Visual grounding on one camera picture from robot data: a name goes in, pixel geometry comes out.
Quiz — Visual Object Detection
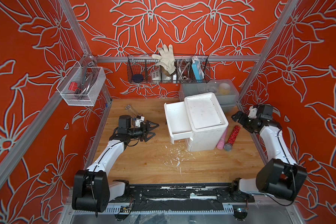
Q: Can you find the metal hose in basket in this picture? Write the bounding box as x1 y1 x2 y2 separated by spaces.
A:
178 59 191 82

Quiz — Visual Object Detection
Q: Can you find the black wire wall basket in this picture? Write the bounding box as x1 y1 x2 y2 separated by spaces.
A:
127 54 212 84

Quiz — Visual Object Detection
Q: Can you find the white work glove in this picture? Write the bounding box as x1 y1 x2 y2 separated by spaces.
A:
152 44 176 75

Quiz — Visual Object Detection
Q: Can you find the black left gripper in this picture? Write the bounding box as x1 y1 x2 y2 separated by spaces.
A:
127 121 159 141

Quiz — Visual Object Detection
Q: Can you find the white drawer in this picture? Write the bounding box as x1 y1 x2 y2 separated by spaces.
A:
164 102 193 144

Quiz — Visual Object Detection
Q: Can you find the blue box in basket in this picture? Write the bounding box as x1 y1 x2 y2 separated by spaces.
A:
191 56 204 83

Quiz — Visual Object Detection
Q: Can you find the white wire wall basket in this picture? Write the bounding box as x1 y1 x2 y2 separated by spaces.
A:
57 62 105 106

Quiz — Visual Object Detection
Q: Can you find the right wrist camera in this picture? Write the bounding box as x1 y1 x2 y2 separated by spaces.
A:
248 104 273 119

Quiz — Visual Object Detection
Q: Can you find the yellow tape roll in box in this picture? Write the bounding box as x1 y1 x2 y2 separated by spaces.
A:
218 83 231 95

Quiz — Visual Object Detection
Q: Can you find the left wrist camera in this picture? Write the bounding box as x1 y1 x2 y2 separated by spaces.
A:
133 115 145 127

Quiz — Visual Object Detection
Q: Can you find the white drawer cabinet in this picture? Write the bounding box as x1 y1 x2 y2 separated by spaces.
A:
184 93 229 152

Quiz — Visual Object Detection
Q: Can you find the white power strip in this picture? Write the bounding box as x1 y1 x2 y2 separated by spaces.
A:
150 69 161 82

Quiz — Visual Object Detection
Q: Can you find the grey plastic storage box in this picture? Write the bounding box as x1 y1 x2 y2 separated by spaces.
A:
179 79 239 113

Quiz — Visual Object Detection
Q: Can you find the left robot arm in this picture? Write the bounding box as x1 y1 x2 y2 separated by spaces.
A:
71 115 159 213

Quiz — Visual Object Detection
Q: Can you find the red glitter microphone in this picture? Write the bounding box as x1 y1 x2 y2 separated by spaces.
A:
224 125 240 152

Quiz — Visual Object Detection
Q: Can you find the pink microphone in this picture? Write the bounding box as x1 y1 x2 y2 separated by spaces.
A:
216 129 228 150

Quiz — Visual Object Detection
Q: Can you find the dark round object in basket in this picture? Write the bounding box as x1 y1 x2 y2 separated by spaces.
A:
132 74 144 83

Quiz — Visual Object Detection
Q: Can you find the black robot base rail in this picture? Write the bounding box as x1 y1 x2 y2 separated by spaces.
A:
105 183 255 214

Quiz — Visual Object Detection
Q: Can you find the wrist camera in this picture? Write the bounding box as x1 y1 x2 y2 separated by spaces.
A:
248 104 273 119
133 115 145 127

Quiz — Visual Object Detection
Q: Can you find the clear glass tube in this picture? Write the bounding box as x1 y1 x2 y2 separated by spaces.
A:
125 105 142 117

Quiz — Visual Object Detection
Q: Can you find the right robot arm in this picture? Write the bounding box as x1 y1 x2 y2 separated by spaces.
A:
231 111 308 203

